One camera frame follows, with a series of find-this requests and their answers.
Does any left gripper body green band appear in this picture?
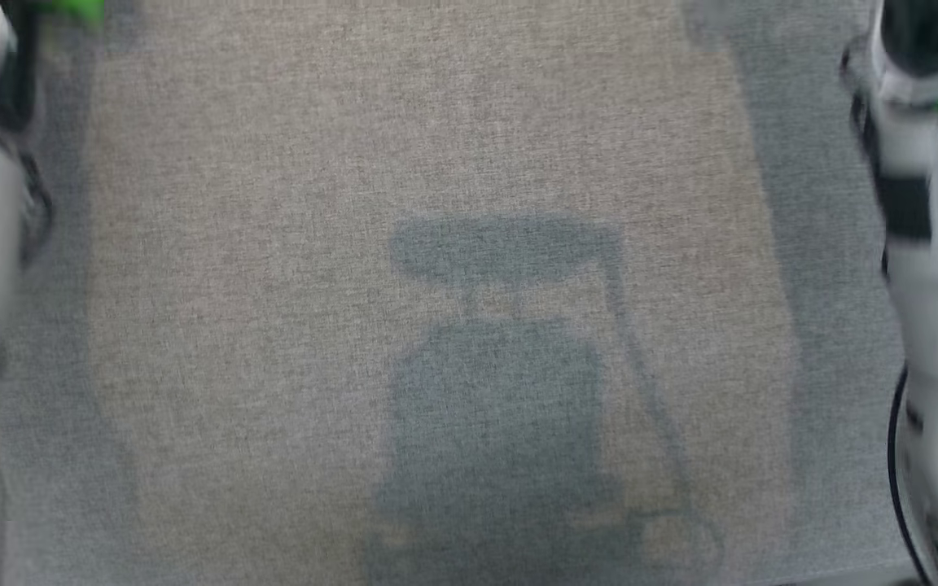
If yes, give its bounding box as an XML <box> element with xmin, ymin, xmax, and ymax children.
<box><xmin>28</xmin><ymin>0</ymin><xmax>108</xmax><ymax>30</ymax></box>

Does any grey fabric sofa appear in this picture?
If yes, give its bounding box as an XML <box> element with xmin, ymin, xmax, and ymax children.
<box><xmin>0</xmin><ymin>0</ymin><xmax>938</xmax><ymax>586</ymax></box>

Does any black right camera cable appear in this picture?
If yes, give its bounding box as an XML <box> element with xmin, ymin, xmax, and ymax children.
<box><xmin>884</xmin><ymin>365</ymin><xmax>932</xmax><ymax>586</ymax></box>

